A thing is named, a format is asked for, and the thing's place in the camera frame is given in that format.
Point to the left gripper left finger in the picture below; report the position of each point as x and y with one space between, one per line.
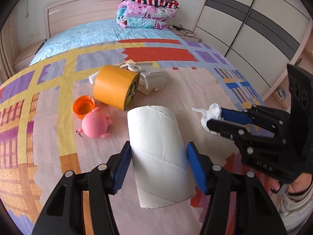
63 211

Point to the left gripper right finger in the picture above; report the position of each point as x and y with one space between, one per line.
239 204

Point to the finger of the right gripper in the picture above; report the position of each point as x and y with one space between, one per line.
238 117
227 129

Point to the white tissue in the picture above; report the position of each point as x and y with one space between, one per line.
213 112

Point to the white cardboard paper roll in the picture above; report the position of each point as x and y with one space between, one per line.
162 172

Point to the pink pig toy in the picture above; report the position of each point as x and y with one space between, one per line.
95 124

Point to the orange bottle cap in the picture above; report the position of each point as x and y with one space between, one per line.
83 105

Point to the orange tape roll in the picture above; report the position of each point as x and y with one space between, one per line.
115 86

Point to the right hand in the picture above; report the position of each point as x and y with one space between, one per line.
301 184

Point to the right wooden nightstand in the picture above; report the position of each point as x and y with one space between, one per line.
184 34

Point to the wooden nightstand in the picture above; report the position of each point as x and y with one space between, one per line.
24 58
184 34

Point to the white grey wardrobe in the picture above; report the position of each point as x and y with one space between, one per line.
258 37

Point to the colourful patterned blanket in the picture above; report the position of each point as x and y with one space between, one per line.
38 126

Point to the folded quilt stack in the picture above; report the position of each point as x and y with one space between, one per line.
146 14

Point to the light blue floral bedsheet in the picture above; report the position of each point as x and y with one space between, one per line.
93 33

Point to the left wooden nightstand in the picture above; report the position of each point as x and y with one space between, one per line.
24 58

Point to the wooden headboard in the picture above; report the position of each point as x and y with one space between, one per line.
65 14

